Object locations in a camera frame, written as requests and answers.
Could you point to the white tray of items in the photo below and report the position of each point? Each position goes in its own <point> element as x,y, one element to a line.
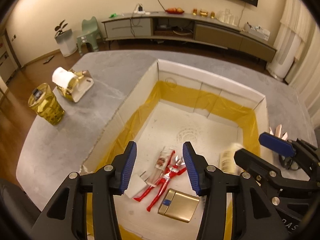
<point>257,31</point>

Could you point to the dark object on floor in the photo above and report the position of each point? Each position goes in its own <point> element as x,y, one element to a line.
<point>48,59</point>

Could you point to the black sunglasses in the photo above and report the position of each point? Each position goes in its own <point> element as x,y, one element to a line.
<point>288,163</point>

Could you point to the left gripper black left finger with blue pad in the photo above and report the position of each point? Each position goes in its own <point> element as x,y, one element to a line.
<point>64,216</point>

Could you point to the white USB charger plug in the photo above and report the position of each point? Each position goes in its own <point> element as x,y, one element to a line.
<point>137,183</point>

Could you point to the pink white stapler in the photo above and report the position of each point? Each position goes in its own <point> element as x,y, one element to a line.
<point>278,132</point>

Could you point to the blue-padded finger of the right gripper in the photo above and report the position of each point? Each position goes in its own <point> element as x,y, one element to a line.
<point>303,153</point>

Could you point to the gold tissue roll holder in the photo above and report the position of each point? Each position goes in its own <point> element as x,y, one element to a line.
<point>72,85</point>

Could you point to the grey TV cabinet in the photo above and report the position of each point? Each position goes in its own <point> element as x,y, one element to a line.
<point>187,28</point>

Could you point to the yellow glass cup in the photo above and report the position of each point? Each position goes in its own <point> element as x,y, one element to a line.
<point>45,104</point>

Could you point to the red Ultraman toy figure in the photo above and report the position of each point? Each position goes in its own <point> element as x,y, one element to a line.
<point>175,166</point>

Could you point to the red fruit bowl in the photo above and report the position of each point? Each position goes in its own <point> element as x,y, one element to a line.
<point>176,11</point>

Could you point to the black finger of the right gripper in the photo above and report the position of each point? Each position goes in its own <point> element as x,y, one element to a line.
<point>271,179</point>

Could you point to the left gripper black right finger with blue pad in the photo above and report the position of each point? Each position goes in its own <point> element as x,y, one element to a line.
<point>253,215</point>

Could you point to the large white cardboard box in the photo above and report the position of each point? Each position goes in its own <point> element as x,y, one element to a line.
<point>173,103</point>

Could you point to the gold ornaments on cabinet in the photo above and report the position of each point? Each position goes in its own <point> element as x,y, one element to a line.
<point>203,13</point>

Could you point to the white power strip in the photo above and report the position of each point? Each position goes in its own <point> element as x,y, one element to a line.
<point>139,9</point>

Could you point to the white gold card box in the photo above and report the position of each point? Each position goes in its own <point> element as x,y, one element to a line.
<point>226,161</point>

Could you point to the white standing air conditioner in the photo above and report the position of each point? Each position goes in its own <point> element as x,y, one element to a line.
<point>291,38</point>

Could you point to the cream curtain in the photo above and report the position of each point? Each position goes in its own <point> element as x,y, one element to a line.
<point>304,75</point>

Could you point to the clear glasses set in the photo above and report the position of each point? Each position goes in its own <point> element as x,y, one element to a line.
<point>227,17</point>

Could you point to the white planter with dark plant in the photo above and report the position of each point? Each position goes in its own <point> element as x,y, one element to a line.
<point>65,39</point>

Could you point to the green child chair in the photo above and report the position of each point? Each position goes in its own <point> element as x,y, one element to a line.
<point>89,32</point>

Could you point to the gold blue cigarette case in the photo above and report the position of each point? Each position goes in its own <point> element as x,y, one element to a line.
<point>178,205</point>

